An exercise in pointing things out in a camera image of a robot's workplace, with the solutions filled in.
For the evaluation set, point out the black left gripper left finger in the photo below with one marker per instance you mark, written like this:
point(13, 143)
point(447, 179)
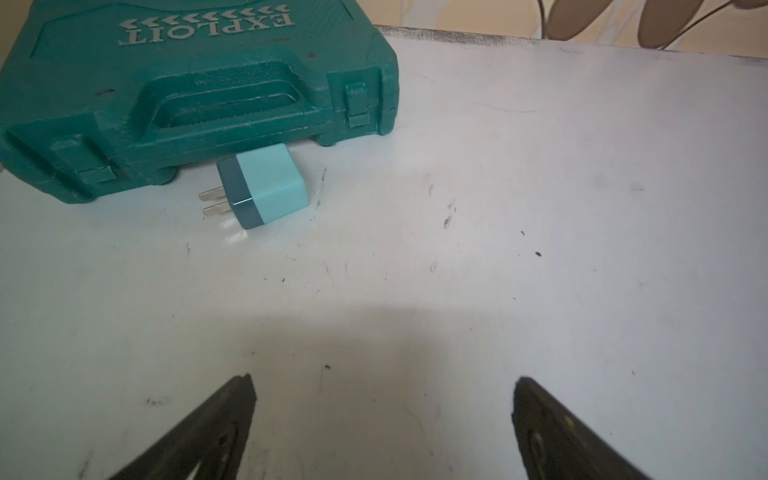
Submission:
point(209, 443)

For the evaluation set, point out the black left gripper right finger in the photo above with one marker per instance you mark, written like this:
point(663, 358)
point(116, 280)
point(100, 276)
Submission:
point(555, 444)

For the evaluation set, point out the green plastic tool case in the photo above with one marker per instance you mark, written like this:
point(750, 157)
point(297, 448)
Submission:
point(99, 97)

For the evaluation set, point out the teal USB wall charger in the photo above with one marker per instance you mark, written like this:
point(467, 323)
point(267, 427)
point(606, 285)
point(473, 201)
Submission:
point(257, 187)

